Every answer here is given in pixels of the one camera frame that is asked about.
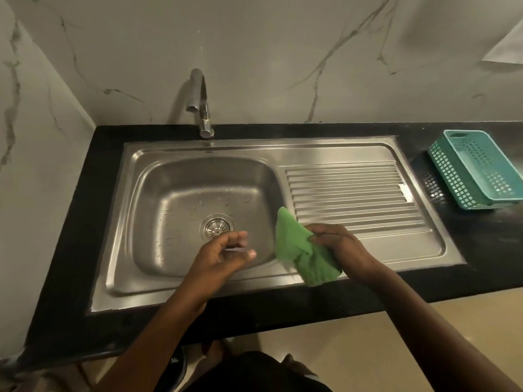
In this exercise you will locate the person's right hand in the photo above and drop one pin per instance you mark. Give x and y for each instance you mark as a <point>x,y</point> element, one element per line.
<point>347,251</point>

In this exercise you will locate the person's left hand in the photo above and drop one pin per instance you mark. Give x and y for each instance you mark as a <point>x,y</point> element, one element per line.
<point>216,261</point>

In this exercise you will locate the metal drain strainer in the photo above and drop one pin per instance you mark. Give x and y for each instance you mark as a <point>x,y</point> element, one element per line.
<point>216,227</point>

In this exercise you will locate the green cleaning cloth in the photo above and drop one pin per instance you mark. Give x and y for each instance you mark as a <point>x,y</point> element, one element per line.
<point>298,253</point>

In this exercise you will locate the stainless steel sink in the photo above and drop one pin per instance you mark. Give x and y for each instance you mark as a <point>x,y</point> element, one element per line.
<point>347,151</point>

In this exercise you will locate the person's right forearm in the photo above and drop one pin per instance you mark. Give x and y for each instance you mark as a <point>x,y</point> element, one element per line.
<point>429,334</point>

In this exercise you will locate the person's left forearm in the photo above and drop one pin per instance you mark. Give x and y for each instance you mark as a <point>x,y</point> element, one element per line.
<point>151,342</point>

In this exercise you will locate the person's left foot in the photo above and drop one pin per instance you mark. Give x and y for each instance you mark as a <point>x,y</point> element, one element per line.
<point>216,351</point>

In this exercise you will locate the person's foot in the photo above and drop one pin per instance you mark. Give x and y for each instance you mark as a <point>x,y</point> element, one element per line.
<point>292,363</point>
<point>216,351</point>

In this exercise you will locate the person's black shirt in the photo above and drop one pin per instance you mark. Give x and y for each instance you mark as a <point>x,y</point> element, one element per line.
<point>253,373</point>

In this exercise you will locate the person's right foot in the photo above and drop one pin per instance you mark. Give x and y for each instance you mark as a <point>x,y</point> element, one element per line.
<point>292,363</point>

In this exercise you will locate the dark round waste bin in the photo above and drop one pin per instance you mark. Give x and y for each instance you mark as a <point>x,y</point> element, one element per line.
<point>177,367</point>

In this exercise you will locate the teal plastic basket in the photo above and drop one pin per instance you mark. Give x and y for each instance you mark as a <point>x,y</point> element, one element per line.
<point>478,171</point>

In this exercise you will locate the chrome faucet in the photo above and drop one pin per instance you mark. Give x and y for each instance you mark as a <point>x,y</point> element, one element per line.
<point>200,102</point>

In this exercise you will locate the white paper sheet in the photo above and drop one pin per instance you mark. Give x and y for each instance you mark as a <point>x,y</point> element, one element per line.
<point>508,44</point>

